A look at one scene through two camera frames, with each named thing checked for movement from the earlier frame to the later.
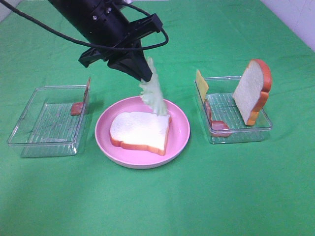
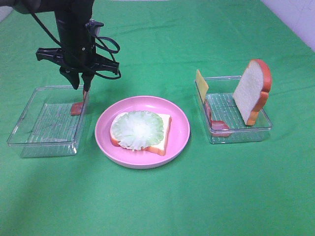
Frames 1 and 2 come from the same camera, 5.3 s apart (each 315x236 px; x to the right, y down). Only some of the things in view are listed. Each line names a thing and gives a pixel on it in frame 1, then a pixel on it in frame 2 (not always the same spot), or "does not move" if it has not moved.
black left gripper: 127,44 -> 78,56
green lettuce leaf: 152,93 -> 135,130
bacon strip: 217,128 does not move
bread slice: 251,94 does not move
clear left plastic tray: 47,129 does not move
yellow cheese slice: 202,85 does not move
